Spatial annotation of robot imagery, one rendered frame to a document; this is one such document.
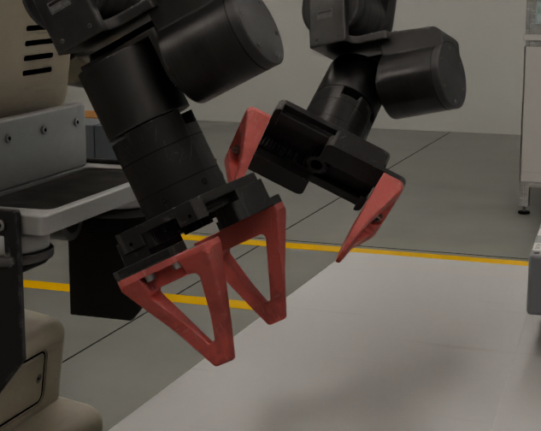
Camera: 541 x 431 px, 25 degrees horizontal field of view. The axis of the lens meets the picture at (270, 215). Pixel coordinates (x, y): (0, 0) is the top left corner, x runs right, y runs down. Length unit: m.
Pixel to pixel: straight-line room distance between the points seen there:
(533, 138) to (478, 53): 3.15
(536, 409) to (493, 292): 0.39
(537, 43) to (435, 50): 5.25
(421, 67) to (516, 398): 0.30
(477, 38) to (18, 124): 8.40
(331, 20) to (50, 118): 0.27
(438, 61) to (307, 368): 0.32
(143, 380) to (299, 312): 2.48
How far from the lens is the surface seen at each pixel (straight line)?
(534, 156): 6.34
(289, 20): 9.79
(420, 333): 1.29
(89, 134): 6.65
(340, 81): 1.07
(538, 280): 1.21
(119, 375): 3.86
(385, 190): 1.00
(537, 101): 6.31
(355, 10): 1.09
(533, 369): 1.19
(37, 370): 1.21
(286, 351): 1.23
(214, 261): 0.74
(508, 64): 9.39
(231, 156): 1.03
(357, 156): 1.00
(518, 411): 1.08
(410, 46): 1.07
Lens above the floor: 1.23
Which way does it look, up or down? 11 degrees down
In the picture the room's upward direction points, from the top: straight up
